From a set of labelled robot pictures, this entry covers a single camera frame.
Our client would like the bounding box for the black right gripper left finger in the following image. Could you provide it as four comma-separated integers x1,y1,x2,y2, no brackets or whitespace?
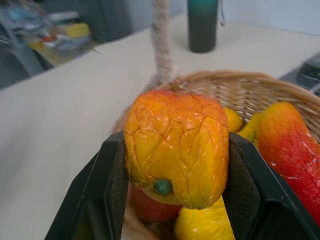
44,131,129,240

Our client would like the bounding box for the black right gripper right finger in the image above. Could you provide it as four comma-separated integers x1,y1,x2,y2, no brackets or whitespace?
221,131,320,240

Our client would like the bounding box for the wrinkled orange yellow mango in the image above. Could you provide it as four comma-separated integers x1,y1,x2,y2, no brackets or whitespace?
123,89,230,210

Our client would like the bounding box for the red orange mango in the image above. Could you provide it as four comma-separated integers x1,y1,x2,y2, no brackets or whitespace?
256,101,320,226

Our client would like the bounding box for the red apple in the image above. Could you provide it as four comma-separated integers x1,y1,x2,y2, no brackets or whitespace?
127,182,183,223

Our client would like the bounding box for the yellow banana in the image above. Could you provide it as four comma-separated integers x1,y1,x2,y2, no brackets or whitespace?
174,111,263,240

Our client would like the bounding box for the small yellow orange fruit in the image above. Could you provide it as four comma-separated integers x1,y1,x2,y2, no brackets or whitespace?
223,106,244,133

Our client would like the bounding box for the dark grey device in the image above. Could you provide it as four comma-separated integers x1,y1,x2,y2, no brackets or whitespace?
279,52,320,97

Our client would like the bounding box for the dark green water bottle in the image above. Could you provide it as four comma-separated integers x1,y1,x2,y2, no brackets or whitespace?
187,0,226,54

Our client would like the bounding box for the wicker basket with rope handle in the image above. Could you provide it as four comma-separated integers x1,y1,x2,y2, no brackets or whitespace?
112,0,320,240

